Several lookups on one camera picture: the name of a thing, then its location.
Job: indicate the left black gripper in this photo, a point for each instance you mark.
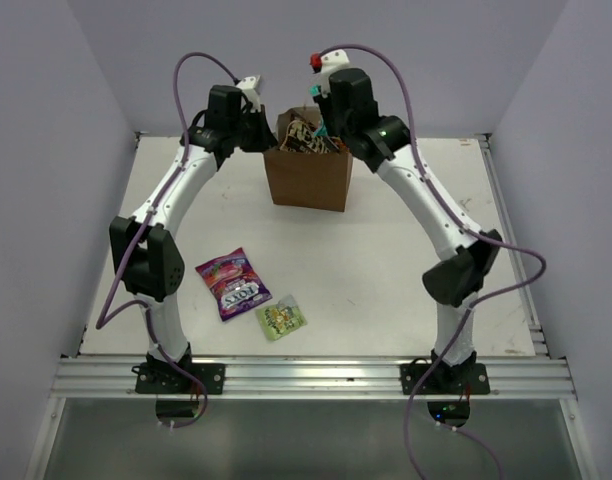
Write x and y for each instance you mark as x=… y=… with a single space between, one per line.
x=266 y=140

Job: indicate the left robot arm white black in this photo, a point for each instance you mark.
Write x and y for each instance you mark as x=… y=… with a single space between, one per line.
x=146 y=258

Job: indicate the purple Fox's candy bag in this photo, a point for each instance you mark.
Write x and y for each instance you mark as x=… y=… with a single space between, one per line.
x=234 y=284

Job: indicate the small green snack packet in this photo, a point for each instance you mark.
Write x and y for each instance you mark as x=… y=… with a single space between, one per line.
x=280 y=319

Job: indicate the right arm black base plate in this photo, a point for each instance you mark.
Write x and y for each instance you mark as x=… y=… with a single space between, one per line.
x=470 y=378

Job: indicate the teal snack packet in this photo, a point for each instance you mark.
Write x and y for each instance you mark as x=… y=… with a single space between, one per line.
x=318 y=131

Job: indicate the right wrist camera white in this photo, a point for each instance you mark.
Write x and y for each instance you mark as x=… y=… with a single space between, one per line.
x=323 y=66

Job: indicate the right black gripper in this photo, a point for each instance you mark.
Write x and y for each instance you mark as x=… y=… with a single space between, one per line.
x=323 y=104

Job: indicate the brown Kettle sea salt chips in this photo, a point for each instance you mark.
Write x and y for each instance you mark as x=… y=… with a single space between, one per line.
x=300 y=137

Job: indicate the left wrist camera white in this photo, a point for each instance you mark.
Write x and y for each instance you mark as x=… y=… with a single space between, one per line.
x=250 y=86

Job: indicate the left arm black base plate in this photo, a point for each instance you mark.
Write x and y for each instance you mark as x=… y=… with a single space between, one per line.
x=162 y=379

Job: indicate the brown paper bag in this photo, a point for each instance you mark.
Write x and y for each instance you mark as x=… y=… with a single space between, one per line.
x=315 y=181

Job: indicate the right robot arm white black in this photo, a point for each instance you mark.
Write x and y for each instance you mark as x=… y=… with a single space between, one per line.
x=465 y=252

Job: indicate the orange Kettle honey dijon chips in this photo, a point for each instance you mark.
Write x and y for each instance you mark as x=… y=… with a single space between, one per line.
x=342 y=147

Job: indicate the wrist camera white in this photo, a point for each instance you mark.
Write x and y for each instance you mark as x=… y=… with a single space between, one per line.
x=323 y=66
x=250 y=86

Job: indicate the aluminium front rail frame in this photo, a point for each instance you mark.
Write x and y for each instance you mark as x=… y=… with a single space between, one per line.
x=309 y=378

